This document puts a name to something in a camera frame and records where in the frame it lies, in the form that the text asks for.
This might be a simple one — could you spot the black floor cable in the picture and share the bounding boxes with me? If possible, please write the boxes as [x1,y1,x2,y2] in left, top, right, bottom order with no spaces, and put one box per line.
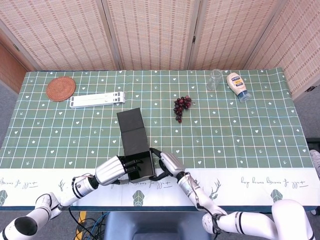
[68,208,107,240]

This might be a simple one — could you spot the dark red grape bunch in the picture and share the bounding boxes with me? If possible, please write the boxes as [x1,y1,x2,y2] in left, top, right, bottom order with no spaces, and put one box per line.
[173,95,193,124]

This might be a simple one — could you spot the grey knit shoe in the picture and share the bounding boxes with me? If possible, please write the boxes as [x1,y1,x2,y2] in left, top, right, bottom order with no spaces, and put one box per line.
[309,149,320,180]

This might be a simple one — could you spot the white rectangular device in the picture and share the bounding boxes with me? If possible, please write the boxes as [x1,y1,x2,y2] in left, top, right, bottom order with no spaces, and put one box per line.
[69,91,126,109]

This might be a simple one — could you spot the mayonnaise squeeze bottle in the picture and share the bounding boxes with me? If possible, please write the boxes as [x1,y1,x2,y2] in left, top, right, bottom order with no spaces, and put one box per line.
[226,72,252,103]

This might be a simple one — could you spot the round woven rattan coaster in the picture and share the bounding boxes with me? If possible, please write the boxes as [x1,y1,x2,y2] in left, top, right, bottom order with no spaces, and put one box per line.
[45,76,77,102]

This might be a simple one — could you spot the black cardboard box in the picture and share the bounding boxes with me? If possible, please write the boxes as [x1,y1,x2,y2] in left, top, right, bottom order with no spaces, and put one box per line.
[116,107,157,183]

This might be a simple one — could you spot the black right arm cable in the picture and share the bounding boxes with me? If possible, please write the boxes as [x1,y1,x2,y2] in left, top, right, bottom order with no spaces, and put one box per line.
[196,201,227,235]

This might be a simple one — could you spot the bamboo folding screen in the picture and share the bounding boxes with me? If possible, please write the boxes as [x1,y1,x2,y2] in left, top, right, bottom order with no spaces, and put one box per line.
[0,0,320,101]

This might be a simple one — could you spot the right wrist coloured wires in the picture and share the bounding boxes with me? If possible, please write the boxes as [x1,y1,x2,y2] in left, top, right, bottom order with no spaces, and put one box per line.
[186,172,201,202]

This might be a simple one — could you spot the blue floor cable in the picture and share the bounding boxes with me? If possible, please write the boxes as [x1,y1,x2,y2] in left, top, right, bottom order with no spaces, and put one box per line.
[84,212,109,240]

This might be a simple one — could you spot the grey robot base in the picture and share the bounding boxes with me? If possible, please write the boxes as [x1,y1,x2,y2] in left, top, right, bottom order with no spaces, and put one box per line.
[103,211,211,240]

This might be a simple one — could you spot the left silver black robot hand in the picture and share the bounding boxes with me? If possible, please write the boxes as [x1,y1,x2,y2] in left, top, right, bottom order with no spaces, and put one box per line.
[94,154,143,186]

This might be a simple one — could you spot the clear glass cup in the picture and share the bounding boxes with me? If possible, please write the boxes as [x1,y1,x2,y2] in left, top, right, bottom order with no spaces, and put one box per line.
[205,68,222,91]

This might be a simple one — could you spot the wrist coloured wires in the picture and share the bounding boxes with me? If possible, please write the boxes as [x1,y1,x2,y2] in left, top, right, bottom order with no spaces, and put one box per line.
[73,173,97,181]
[186,172,201,202]

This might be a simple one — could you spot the green checked tablecloth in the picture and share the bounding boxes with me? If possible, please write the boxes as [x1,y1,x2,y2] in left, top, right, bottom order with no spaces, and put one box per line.
[0,67,320,208]

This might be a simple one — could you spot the left wrist coloured wires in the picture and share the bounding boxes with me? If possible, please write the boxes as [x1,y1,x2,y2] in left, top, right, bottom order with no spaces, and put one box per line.
[73,173,97,181]

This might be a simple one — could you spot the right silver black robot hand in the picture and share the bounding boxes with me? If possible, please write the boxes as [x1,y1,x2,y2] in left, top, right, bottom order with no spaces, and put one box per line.
[149,147,185,181]

